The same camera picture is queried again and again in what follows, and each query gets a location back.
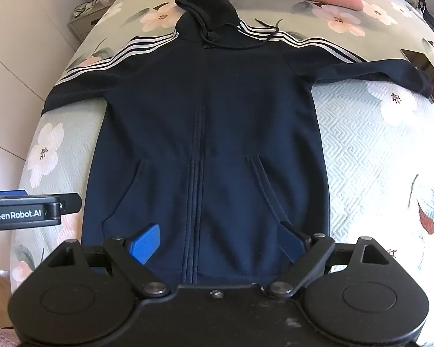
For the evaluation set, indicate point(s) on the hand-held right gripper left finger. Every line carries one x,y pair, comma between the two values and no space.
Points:
147,243

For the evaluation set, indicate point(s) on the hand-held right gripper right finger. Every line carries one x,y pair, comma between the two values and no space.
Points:
290,243

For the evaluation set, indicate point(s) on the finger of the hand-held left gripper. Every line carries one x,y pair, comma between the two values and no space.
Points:
9,192
70,201

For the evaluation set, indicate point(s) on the navy striped hoodie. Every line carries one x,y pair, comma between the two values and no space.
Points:
209,123

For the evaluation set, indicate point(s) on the floral quilted bedspread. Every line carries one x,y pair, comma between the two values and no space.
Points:
376,151

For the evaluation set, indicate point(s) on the white wardrobe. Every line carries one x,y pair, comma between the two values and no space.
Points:
21,43

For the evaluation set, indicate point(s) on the grey nightstand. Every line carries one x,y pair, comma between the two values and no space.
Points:
86,23

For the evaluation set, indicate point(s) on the dark tablet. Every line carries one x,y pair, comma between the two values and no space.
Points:
425,68

